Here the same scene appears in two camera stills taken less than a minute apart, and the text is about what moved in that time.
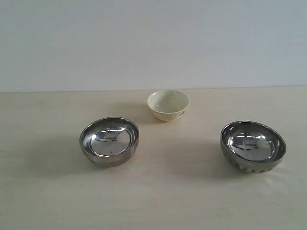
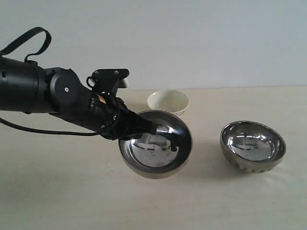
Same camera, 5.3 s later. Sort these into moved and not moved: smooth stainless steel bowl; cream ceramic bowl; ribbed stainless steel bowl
Moved: smooth stainless steel bowl
Not moved: ribbed stainless steel bowl; cream ceramic bowl
